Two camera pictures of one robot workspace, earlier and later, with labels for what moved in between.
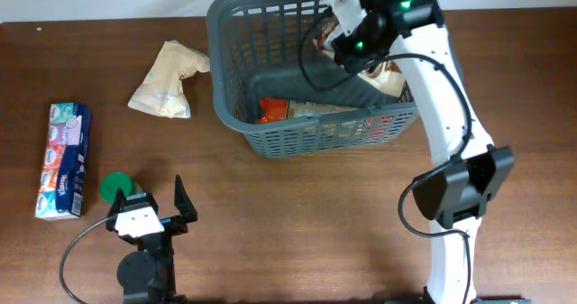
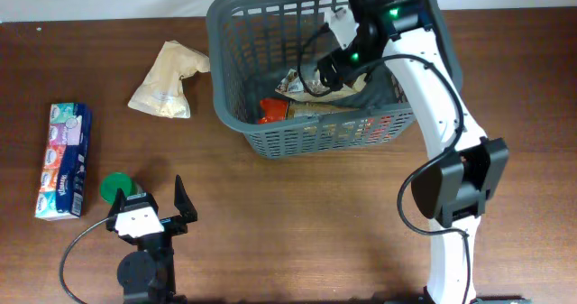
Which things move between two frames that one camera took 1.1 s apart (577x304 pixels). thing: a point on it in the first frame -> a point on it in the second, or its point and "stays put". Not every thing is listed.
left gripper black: [177, 225] stays put
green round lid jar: [111, 183] stays put
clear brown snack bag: [385, 73] -> [289, 87]
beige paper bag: [160, 91] stays put
